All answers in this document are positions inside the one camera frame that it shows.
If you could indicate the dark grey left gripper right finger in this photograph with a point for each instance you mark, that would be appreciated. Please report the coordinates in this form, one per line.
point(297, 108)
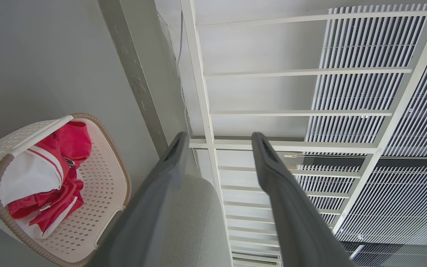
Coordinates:
point(291, 207)

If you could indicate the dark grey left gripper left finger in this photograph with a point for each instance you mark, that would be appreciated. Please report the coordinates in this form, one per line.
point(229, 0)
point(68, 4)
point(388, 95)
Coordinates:
point(146, 207)

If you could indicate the cream perforated plastic laundry basket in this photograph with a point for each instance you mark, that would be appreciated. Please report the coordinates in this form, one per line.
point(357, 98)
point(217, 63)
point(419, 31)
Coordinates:
point(102, 185)

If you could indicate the grey fabric sofa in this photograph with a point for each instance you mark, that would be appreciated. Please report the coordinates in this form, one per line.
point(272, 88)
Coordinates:
point(198, 222)

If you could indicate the red sports garment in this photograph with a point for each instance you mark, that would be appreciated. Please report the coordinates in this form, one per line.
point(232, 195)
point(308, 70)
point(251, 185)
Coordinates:
point(74, 142)

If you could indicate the white garment with red trim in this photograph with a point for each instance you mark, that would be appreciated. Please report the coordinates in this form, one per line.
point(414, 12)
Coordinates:
point(28, 174)

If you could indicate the grey concrete raised step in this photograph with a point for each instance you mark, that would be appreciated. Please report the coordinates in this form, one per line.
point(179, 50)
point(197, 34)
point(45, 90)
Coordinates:
point(135, 74)

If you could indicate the white louvred grille panel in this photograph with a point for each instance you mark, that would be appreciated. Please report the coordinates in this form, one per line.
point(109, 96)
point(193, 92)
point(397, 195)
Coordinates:
point(361, 92)

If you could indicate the white metal railing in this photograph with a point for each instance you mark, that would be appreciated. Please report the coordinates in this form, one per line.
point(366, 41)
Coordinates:
point(202, 74)

